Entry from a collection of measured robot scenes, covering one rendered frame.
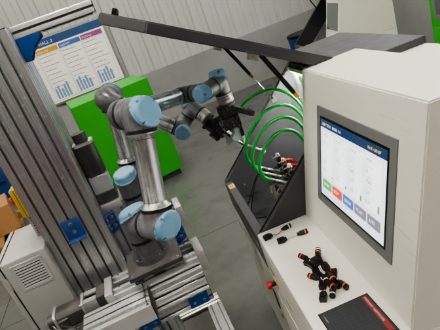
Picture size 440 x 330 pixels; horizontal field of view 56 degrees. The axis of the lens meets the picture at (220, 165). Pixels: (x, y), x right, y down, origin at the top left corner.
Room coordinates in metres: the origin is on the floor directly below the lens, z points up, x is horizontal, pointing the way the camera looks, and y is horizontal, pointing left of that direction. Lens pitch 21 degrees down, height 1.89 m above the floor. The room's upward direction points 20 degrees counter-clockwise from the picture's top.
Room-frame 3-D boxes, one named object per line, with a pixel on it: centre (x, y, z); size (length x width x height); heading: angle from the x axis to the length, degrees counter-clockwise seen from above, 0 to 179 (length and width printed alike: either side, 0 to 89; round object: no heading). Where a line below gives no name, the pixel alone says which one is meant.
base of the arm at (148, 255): (1.50, 0.39, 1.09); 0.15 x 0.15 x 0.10
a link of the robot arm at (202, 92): (1.77, -0.04, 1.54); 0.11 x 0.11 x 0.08; 46
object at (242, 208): (1.81, -0.04, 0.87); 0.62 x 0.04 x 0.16; 4
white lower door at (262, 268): (1.81, -0.02, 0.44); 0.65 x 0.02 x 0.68; 4
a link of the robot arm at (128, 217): (1.49, 0.38, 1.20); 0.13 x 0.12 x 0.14; 46
